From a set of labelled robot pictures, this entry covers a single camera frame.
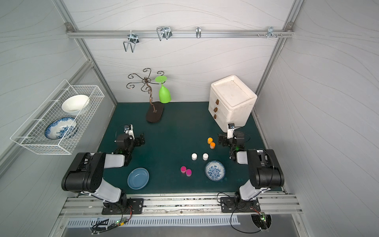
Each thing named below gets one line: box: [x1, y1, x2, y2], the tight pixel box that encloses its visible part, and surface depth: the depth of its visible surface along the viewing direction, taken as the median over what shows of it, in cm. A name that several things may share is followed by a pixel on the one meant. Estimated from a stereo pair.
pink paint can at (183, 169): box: [180, 165, 188, 174], surface depth 86 cm
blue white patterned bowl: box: [204, 159, 226, 182], surface depth 86 cm
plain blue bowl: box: [127, 167, 150, 190], surface depth 83 cm
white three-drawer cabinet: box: [208, 75, 258, 133], surface depth 95 cm
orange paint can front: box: [209, 141, 217, 150], surface depth 97 cm
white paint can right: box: [202, 153, 209, 161], surface depth 90 cm
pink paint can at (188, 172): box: [185, 168, 192, 177], surface depth 85 cm
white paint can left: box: [191, 152, 198, 161], surface depth 91 cm
